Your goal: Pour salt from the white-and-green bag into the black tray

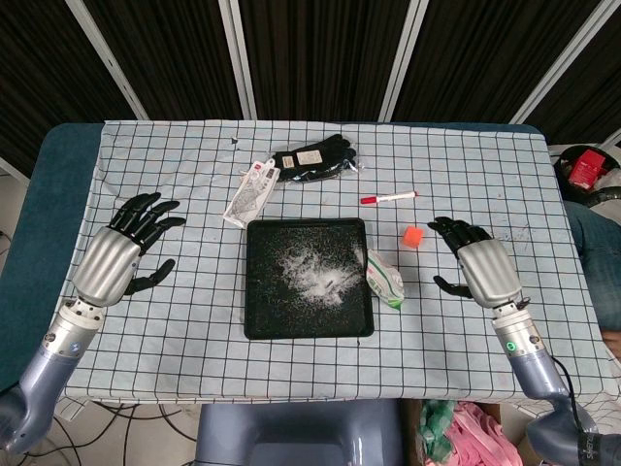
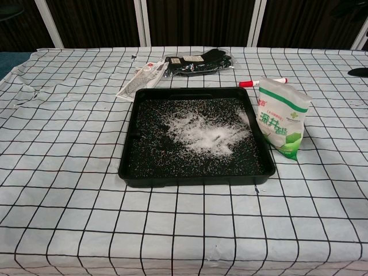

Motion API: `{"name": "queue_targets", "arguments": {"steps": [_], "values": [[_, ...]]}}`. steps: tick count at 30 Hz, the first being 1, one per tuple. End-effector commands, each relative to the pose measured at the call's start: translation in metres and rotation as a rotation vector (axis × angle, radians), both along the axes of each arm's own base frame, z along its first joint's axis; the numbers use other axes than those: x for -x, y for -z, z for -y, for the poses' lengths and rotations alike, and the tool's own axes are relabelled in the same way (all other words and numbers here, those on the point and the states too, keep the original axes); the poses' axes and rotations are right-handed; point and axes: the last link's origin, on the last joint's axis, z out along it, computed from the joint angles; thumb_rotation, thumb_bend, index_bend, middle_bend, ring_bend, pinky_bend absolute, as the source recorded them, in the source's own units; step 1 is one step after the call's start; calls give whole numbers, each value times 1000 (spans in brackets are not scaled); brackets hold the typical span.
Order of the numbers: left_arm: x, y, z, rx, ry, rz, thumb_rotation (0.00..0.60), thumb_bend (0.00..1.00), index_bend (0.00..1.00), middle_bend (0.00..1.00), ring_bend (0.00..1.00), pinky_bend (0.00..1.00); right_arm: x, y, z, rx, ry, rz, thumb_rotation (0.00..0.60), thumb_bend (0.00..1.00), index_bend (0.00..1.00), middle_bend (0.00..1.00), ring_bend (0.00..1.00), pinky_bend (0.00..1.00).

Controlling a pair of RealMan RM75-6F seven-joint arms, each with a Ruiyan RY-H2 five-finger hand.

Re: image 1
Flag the black floor cables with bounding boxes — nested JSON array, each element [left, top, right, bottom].
[[0, 402, 196, 466]]

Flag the orange cube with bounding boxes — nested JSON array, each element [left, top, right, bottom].
[[401, 224, 426, 250]]

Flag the white green-striped snack bag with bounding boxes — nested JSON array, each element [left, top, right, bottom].
[[364, 248, 407, 312]]

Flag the pink cloth strips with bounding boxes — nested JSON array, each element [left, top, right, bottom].
[[448, 400, 523, 466]]

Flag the red black object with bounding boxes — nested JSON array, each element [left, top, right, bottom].
[[552, 143, 621, 201]]

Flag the black rectangular tray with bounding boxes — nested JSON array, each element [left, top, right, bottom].
[[244, 217, 376, 341]]

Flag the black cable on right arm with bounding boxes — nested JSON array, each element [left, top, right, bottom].
[[552, 356, 599, 438]]

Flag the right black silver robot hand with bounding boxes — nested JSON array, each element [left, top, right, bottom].
[[426, 216, 524, 309]]

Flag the black slatted partition panel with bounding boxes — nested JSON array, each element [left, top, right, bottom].
[[392, 0, 607, 122], [84, 0, 244, 122], [526, 9, 621, 147], [240, 0, 418, 122], [0, 0, 140, 176]]

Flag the black corrugated hose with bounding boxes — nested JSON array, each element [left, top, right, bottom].
[[584, 186, 621, 209]]

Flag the white partition frame bar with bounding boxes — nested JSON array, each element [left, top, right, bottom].
[[217, 0, 259, 121], [508, 0, 621, 124], [377, 0, 431, 122], [73, 0, 149, 121]]

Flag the red cardboard box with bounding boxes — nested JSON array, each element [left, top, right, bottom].
[[568, 149, 607, 191]]

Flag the light blue checked tablecloth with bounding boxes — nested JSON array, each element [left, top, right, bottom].
[[26, 118, 615, 423]]

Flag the white patterned glove package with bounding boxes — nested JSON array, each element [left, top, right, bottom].
[[222, 157, 282, 228]]

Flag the black gloves in clear pack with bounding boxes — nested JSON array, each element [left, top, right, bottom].
[[269, 134, 366, 184]]

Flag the white powder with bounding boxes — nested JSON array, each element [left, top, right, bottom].
[[271, 242, 365, 307]]

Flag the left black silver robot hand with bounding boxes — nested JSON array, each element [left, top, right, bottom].
[[72, 192, 187, 308]]

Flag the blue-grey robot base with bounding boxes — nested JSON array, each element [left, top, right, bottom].
[[193, 398, 405, 466]]

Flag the red white marker pen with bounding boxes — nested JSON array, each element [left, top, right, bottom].
[[359, 190, 419, 206]]

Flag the brown cardboard box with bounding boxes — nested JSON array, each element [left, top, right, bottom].
[[402, 398, 549, 466]]

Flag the person leg in jeans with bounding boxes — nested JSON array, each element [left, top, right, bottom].
[[565, 199, 621, 336]]

